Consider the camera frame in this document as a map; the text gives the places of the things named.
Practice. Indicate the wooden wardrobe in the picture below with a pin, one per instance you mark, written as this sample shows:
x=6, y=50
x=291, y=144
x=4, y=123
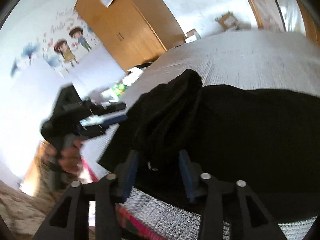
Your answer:
x=130, y=25

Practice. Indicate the cartoon children wall sticker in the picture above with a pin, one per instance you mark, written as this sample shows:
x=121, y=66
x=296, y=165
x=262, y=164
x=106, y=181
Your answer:
x=65, y=47

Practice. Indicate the white carton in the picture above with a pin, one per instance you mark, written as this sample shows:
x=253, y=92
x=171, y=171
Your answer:
x=193, y=36

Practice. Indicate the person's left hand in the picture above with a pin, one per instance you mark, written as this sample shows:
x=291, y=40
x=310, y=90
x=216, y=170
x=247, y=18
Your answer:
x=70, y=160

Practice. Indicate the silver quilted foil mat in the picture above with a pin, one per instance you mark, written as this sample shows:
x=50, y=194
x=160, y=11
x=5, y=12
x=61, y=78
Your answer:
x=250, y=60

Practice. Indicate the person's left forearm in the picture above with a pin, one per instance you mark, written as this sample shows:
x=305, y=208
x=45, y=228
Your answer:
x=57, y=182

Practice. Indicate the clear printed door curtain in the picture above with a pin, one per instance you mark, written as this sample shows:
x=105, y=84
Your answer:
x=280, y=5

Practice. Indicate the pink patterned bedsheet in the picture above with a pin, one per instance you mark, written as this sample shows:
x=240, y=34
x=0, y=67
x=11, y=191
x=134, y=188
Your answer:
x=135, y=220

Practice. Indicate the person's floral clothing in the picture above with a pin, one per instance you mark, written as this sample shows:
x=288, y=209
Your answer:
x=20, y=212

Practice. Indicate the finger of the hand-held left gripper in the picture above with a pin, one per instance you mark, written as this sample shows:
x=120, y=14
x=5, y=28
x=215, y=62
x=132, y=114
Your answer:
x=115, y=120
x=112, y=108

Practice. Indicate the wooden door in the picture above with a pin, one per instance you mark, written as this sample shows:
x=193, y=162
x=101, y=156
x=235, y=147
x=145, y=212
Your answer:
x=311, y=27

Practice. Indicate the wooden door frame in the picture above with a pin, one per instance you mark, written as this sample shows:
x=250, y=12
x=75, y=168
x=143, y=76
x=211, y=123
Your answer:
x=252, y=2

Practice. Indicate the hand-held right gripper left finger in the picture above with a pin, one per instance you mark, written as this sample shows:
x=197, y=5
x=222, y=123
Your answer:
x=131, y=175

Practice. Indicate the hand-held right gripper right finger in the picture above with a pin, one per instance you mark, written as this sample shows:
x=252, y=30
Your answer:
x=186, y=175

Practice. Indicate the black pants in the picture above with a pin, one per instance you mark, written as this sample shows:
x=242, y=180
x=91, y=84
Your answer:
x=237, y=130

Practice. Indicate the cardboard box with label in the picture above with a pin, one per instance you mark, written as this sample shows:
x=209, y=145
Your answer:
x=227, y=20

